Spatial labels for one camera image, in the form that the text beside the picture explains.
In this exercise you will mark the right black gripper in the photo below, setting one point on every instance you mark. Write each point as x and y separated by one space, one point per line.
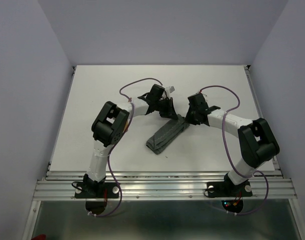
188 119

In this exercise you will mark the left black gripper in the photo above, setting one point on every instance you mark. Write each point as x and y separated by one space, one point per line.
170 112

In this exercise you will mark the grey cloth napkin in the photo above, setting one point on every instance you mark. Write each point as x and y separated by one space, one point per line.
162 138

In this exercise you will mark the gold knife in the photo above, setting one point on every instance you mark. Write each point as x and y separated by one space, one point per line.
126 127

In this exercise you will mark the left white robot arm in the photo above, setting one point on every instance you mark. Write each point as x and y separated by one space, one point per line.
113 121

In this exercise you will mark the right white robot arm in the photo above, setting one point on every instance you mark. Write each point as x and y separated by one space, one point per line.
256 141

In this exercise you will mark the red object at corner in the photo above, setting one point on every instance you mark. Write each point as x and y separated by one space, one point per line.
40 237

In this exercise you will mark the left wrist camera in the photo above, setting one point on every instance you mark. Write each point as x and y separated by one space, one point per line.
169 90

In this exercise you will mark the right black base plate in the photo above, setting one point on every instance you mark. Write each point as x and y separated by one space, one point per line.
223 189

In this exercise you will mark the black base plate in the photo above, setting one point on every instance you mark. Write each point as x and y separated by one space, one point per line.
106 190
223 189

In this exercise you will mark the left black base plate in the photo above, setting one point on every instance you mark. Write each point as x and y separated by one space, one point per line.
106 190

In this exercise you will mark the aluminium mounting rail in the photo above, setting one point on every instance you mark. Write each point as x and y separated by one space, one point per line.
161 185

